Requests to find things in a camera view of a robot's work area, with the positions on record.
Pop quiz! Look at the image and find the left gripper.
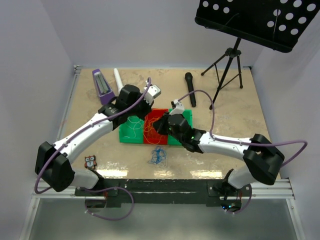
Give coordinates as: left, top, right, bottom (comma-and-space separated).
127, 93, 154, 121

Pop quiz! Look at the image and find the yellow cable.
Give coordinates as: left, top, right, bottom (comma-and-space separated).
144, 111, 167, 145

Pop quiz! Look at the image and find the white cable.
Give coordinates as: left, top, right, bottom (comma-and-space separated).
124, 116, 144, 139

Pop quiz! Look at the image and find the green bin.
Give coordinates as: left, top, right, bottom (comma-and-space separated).
167, 109, 193, 147
118, 116, 144, 144

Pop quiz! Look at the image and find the cable bundle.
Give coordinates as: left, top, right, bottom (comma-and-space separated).
147, 146, 169, 168

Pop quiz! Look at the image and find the red bin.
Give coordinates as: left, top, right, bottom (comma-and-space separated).
143, 108, 168, 145

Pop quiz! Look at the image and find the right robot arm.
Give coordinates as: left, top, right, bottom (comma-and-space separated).
152, 112, 285, 197

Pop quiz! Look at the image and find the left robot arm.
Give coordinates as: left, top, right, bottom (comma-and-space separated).
35, 84, 161, 196

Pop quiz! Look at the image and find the white microphone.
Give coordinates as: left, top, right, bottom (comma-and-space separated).
113, 68, 124, 93

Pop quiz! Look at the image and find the purple metronome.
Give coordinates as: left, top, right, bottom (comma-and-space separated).
92, 68, 116, 105

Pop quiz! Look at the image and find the black microphone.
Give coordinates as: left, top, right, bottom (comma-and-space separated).
184, 72, 197, 108

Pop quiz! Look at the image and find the owl number tile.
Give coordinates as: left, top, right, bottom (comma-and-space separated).
84, 155, 97, 170

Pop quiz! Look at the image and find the black music stand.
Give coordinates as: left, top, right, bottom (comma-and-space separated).
194, 0, 320, 94

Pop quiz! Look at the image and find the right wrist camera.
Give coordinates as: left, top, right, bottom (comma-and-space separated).
169, 99, 185, 116

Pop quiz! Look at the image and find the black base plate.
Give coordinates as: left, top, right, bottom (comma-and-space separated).
75, 179, 251, 208

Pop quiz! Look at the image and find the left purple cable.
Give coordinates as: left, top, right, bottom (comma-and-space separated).
34, 76, 153, 221

